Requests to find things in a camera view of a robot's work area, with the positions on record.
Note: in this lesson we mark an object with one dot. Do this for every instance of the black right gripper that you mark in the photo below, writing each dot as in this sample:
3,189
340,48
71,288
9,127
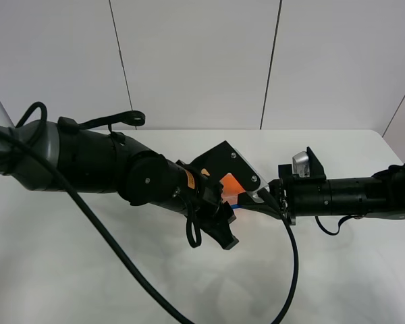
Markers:
296,196

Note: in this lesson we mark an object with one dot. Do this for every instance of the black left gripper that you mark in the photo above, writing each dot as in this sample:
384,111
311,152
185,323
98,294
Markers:
204,208

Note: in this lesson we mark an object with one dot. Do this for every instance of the clear zip bag blue zipper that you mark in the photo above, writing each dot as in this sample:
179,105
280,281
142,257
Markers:
242,195

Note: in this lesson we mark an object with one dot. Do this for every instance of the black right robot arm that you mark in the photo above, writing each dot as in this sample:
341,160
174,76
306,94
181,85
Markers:
380,196

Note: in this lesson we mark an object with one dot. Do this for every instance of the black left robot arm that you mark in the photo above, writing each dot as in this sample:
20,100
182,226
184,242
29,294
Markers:
104,163

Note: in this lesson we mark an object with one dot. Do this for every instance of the orange fruit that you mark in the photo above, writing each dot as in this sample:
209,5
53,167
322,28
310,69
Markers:
231,189

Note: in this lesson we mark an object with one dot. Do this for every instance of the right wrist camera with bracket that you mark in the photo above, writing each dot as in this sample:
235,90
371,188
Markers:
305,164

